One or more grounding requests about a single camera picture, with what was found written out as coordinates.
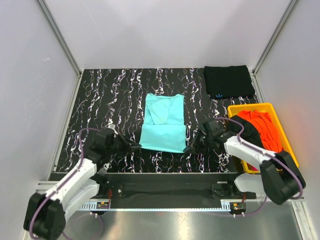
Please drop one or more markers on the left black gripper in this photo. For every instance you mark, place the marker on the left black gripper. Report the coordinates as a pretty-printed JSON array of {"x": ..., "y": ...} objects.
[{"x": 127, "y": 146}]

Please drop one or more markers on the yellow plastic bin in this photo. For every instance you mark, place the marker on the yellow plastic bin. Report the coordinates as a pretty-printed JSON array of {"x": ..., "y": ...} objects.
[{"x": 233, "y": 110}]

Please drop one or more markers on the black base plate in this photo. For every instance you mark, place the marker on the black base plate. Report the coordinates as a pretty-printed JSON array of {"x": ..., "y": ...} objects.
[{"x": 167, "y": 186}]

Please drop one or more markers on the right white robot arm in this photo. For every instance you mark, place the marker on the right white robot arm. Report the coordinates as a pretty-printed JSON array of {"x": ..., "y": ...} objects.
[{"x": 279, "y": 178}]

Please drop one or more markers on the teal t shirt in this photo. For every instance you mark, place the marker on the teal t shirt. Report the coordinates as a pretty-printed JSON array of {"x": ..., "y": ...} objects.
[{"x": 164, "y": 128}]

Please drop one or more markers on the orange t shirt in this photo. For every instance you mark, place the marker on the orange t shirt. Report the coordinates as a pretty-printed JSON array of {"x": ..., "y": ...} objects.
[{"x": 265, "y": 133}]

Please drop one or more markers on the magenta t shirt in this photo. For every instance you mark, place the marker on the magenta t shirt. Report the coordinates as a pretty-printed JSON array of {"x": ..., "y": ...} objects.
[{"x": 252, "y": 168}]

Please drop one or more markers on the white slotted cable duct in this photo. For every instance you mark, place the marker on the white slotted cable duct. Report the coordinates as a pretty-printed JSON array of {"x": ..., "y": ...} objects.
[{"x": 162, "y": 205}]

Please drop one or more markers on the black t shirt in bin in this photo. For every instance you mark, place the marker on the black t shirt in bin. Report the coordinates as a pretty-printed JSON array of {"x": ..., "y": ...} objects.
[{"x": 250, "y": 133}]

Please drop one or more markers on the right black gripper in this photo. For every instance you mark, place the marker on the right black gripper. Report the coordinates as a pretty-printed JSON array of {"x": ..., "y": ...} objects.
[{"x": 194, "y": 148}]

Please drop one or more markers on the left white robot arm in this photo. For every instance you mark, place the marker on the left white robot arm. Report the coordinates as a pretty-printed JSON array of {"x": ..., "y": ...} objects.
[{"x": 47, "y": 213}]

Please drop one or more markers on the folded black t shirt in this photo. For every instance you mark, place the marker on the folded black t shirt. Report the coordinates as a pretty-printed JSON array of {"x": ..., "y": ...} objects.
[{"x": 228, "y": 82}]

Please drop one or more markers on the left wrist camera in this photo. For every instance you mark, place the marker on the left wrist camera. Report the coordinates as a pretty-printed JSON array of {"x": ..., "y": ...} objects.
[{"x": 111, "y": 126}]

